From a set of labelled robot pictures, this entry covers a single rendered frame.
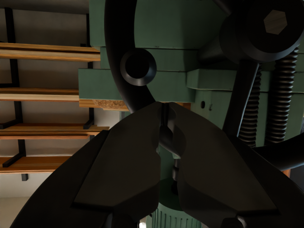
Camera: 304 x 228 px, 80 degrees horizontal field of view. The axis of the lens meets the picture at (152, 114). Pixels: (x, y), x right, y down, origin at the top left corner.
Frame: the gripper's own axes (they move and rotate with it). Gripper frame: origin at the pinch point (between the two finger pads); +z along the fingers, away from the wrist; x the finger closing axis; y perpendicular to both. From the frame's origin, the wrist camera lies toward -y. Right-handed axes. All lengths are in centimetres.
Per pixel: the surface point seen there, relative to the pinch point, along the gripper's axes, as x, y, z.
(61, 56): -110, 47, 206
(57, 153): -143, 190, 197
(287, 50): 10.3, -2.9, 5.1
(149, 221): -1, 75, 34
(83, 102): -20.3, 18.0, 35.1
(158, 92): 0.2, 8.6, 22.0
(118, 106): -8.1, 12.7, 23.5
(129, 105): -3.1, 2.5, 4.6
